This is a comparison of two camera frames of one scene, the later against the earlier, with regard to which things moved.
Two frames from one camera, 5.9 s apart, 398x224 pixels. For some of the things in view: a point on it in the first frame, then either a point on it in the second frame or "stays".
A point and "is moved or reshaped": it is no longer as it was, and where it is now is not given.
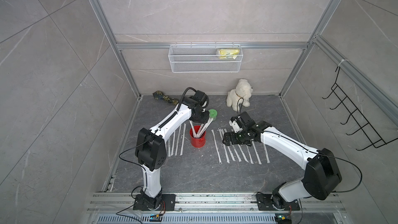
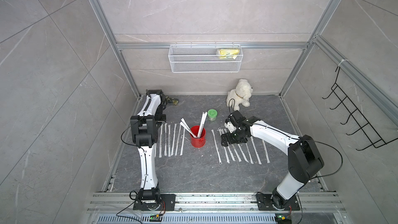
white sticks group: (243, 153) stays
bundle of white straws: (201, 129) is moved or reshaped
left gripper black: (206, 114) to (164, 118)
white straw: (251, 161) stays
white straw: (216, 147) stays
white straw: (268, 159) stays
